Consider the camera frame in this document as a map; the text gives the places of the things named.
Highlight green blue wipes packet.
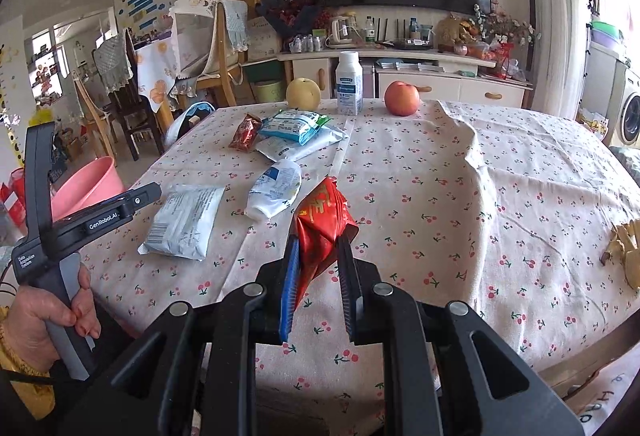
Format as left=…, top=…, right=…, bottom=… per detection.
left=257, top=108, right=332, bottom=147

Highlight green bucket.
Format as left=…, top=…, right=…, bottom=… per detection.
left=252, top=78, right=283, bottom=104

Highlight red gold-print snack packet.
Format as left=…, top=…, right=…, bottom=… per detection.
left=292, top=176, right=360, bottom=312

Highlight glass electric kettle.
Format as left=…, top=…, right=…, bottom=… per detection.
left=327, top=15, right=351, bottom=48

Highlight cherry print tablecloth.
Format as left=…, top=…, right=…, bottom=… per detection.
left=82, top=98, right=640, bottom=436

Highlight gold ornament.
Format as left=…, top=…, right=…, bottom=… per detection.
left=436, top=13, right=476, bottom=54

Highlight person's left hand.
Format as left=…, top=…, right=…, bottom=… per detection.
left=2, top=266, right=103, bottom=374

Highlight long white plastic pouch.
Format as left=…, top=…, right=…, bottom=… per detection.
left=255, top=123, right=351, bottom=163

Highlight orange print dining tablecloth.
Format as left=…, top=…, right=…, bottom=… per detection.
left=135, top=38, right=181, bottom=114

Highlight grey white barcode packet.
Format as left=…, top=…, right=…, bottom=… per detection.
left=137, top=183, right=227, bottom=262

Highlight red plastic container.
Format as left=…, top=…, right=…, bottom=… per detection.
left=0, top=168, right=26, bottom=227

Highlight person's left forearm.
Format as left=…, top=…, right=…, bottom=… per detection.
left=0, top=311, right=56, bottom=422

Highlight crushed clear plastic bottle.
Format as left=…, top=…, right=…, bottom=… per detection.
left=244, top=158, right=303, bottom=222

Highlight red apple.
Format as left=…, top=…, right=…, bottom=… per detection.
left=384, top=80, right=421, bottom=117

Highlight dark chair lace cover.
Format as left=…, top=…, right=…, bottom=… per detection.
left=92, top=28, right=166, bottom=162

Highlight red yellow snack packet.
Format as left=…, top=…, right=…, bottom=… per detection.
left=228, top=112, right=263, bottom=153

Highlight pink plastic bin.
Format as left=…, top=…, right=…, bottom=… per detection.
left=50, top=156, right=126, bottom=222

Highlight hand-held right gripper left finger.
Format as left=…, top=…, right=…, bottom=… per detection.
left=60, top=236, right=301, bottom=436

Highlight white TV cabinet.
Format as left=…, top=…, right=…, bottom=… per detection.
left=277, top=43, right=533, bottom=109

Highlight washing machine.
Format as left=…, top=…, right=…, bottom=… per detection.
left=607, top=61, right=640, bottom=147

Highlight cream curtain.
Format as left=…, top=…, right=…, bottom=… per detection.
left=525, top=0, right=593, bottom=117

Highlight white plastic bottle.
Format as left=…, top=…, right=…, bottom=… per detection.
left=335, top=51, right=364, bottom=116

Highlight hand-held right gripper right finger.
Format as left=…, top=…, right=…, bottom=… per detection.
left=336, top=233, right=586, bottom=436

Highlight stacked plastic basins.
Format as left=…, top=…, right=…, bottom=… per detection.
left=590, top=21, right=626, bottom=49

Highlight tan crumpled object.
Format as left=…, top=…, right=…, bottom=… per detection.
left=602, top=221, right=640, bottom=289

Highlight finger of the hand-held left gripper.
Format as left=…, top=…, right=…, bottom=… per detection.
left=119, top=182, right=163, bottom=220

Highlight dark wrapped flower bouquet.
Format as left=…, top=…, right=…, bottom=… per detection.
left=256, top=0, right=326, bottom=39

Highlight light wooden chair lace cover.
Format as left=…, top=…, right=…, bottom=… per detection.
left=170, top=0, right=248, bottom=109

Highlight light wooden chair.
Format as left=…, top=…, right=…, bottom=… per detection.
left=74, top=71, right=118, bottom=162

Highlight yellow pear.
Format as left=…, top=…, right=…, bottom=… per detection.
left=286, top=77, right=321, bottom=111

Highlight artificial flower arrangement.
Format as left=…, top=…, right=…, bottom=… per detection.
left=472, top=1, right=541, bottom=47

